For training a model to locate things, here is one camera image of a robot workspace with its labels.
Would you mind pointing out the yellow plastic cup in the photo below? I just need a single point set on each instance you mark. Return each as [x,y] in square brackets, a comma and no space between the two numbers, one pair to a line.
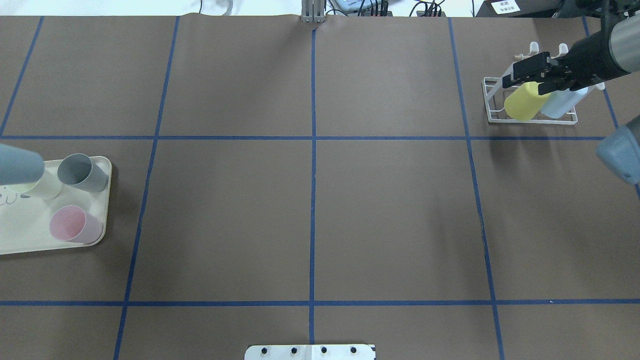
[525,102]

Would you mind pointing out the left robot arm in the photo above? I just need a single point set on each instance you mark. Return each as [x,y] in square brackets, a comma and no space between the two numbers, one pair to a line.
[18,166]

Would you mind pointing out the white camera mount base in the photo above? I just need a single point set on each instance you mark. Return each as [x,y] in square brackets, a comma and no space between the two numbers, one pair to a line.
[311,352]

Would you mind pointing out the aluminium frame post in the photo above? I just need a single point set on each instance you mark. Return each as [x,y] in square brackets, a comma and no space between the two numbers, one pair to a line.
[313,11]

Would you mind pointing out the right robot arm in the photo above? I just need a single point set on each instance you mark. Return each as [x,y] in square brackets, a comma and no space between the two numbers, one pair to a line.
[620,20]

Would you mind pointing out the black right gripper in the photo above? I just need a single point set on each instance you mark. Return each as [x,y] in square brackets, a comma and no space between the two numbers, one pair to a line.
[589,56]

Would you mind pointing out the grey plastic cup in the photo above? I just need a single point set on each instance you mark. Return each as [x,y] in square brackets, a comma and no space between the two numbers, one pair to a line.
[81,172]

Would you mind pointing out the light blue plastic cup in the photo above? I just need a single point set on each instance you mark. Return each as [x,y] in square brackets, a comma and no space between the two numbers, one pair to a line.
[561,102]

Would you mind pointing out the white wire cup rack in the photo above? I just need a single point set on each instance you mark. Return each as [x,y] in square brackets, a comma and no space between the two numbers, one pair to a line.
[494,95]

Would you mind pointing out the pink plastic cup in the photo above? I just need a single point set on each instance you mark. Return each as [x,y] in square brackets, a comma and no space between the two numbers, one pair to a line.
[72,224]

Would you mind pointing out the cream plastic tray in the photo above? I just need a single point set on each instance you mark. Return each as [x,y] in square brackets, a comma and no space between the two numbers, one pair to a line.
[25,220]

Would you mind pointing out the pale green plastic cup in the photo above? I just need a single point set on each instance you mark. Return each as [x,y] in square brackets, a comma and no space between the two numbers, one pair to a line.
[47,187]

